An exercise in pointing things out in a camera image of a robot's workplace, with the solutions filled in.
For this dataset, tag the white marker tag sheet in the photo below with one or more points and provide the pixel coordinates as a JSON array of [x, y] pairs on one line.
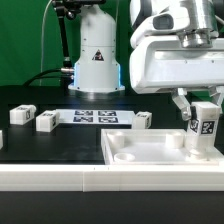
[[101, 117]]

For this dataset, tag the black camera stand pole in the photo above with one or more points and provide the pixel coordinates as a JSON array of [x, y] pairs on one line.
[[69, 9]]

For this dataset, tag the white part at left edge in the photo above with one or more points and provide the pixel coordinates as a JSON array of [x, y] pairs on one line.
[[1, 139]]

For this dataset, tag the white square table top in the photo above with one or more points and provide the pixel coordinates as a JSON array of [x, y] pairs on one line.
[[151, 147]]

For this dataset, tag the white L-shaped obstacle fence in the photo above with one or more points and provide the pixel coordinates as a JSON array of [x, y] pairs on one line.
[[111, 177]]

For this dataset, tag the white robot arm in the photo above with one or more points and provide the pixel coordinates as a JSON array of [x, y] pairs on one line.
[[194, 22]]

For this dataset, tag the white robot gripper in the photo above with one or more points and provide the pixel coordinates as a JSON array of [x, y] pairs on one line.
[[160, 64]]

